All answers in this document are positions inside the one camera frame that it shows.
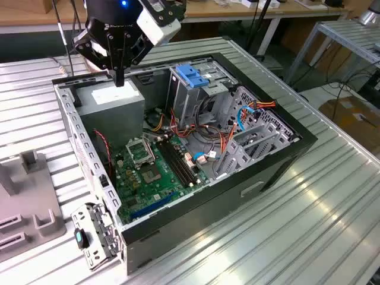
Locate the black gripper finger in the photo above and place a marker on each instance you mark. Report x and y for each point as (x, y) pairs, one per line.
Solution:
(124, 50)
(81, 44)

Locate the silver disk bay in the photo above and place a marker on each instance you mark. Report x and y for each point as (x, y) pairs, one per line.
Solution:
(237, 161)

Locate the blue plastic drive latch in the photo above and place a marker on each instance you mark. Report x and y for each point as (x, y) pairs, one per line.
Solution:
(188, 74)

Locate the grey power supply unit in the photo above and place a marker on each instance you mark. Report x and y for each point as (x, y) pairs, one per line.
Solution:
(112, 124)

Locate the silver optical drive cage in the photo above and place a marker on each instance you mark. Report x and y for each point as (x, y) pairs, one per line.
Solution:
(184, 101)

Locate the wooden desk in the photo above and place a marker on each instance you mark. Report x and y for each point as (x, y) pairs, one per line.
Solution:
(207, 12)

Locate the black RAM slot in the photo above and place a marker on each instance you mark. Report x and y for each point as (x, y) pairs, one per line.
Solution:
(180, 159)
(176, 163)
(173, 164)

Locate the CPU socket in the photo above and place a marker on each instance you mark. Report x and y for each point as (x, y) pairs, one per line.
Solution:
(152, 175)

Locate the beige board connector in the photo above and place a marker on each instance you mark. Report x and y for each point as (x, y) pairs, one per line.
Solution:
(189, 161)

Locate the small white box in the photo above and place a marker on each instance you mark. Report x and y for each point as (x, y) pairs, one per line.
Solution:
(247, 3)

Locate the green motherboard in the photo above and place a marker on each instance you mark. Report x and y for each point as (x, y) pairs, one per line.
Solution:
(166, 190)

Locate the blue expansion slot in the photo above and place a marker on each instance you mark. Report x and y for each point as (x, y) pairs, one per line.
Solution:
(154, 205)

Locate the grey parts rack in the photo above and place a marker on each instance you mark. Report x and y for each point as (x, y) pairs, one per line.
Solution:
(29, 193)

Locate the black open PC case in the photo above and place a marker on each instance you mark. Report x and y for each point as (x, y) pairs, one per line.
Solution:
(207, 213)

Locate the black teal latch button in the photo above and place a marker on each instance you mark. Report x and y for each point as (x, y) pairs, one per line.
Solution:
(78, 237)

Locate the brown carton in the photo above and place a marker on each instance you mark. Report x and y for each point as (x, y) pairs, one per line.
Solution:
(332, 59)

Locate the metal slat side table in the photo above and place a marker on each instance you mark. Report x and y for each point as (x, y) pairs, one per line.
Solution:
(341, 29)

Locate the large labelled cardboard box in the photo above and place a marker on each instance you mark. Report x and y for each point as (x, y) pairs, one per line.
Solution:
(347, 118)

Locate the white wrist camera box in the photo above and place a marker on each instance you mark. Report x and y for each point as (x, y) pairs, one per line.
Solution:
(155, 28)

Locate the silver card retention bracket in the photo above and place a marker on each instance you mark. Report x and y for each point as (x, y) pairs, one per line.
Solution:
(86, 212)

